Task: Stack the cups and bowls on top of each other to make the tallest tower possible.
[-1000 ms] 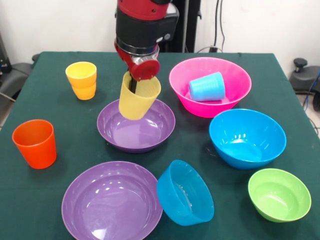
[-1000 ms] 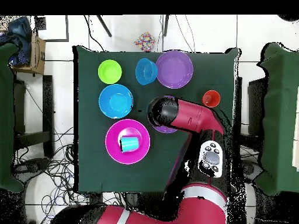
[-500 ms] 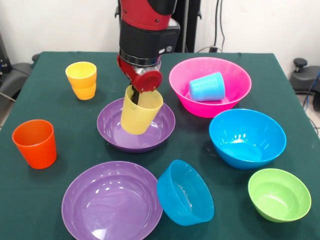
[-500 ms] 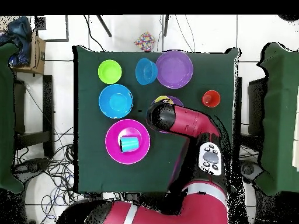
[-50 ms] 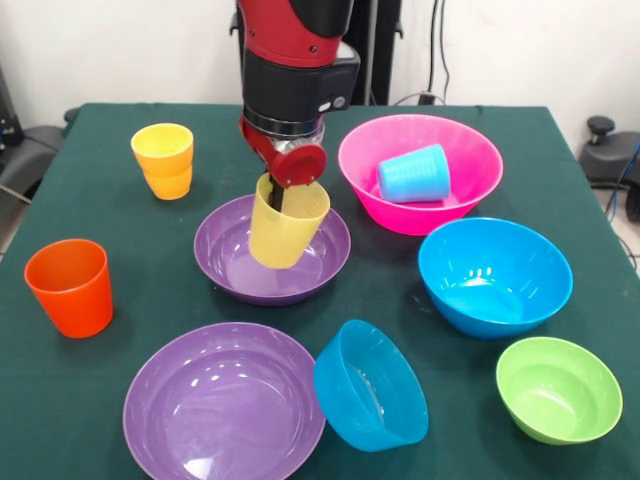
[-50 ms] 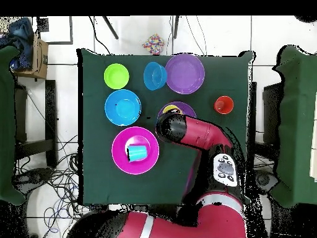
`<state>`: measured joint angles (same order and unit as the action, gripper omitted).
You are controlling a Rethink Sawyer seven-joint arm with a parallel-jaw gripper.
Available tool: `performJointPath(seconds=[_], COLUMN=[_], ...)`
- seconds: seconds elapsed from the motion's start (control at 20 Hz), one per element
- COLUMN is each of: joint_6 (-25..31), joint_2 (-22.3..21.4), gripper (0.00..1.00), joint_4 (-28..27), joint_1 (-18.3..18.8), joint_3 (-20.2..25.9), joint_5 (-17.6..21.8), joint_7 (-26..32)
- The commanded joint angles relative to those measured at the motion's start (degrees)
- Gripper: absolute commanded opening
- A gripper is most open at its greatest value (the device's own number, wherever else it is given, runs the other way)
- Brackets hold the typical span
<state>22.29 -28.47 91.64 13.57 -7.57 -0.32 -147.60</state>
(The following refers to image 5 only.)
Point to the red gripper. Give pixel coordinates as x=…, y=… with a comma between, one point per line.
x=297, y=167

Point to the pale yellow translucent cup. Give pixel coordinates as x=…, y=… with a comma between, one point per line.
x=280, y=240

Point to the blue cup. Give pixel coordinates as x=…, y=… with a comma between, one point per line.
x=415, y=175

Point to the purple bowl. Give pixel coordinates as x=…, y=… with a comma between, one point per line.
x=220, y=410
x=225, y=260

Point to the small blue patterned bowl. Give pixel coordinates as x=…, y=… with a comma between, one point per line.
x=370, y=415

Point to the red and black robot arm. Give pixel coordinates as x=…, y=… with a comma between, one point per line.
x=285, y=75

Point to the amber yellow cup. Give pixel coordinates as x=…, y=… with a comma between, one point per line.
x=170, y=185

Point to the pink bowl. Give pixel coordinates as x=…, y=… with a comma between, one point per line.
x=475, y=165

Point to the orange cup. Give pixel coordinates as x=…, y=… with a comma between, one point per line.
x=75, y=300

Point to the large blue bowl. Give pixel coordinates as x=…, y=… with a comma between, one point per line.
x=490, y=295

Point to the dark green table cloth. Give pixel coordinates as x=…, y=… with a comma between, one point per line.
x=100, y=375

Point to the green bowl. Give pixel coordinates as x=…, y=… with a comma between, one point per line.
x=557, y=395

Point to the black pedestal leg with caster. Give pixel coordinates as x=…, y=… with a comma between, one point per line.
x=610, y=160
x=30, y=150

